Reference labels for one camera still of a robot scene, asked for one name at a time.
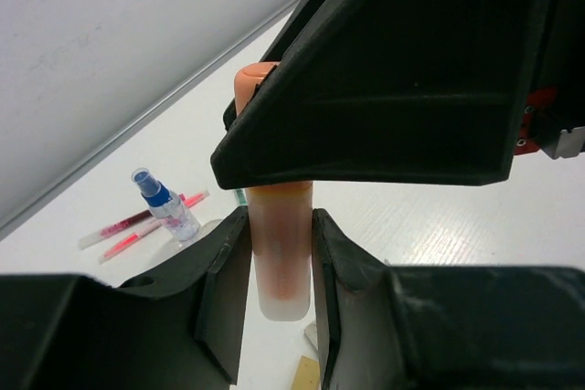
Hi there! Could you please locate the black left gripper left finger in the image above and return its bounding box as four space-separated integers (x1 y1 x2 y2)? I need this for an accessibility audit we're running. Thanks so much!
1 207 251 389

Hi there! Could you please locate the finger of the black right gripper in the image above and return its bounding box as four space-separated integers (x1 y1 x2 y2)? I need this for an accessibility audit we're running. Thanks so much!
211 0 549 189

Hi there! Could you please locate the clear tape roll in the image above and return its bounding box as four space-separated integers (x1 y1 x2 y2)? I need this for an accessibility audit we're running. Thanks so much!
149 219 222 267

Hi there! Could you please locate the orange highlighter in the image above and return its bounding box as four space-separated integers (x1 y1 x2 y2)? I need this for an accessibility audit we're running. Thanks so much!
232 61 314 321

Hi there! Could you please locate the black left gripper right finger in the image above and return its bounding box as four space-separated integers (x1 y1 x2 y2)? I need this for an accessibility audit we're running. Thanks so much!
313 209 584 389

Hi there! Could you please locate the yellow eraser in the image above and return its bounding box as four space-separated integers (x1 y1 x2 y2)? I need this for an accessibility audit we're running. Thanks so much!
290 355 320 390

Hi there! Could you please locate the blue spray bottle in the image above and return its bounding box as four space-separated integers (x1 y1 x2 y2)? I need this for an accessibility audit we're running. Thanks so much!
132 168 201 245

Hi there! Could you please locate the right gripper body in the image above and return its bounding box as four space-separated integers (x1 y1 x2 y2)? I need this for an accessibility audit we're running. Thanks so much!
515 0 584 160

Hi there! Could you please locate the pink red pen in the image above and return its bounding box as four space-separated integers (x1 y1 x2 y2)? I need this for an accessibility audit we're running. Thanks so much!
99 190 209 264

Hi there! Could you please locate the grey white eraser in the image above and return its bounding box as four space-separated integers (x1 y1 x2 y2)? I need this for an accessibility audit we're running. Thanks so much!
303 321 319 352

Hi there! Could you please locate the dark red pen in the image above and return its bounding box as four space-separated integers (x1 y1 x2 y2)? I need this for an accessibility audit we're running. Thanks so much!
78 210 152 250

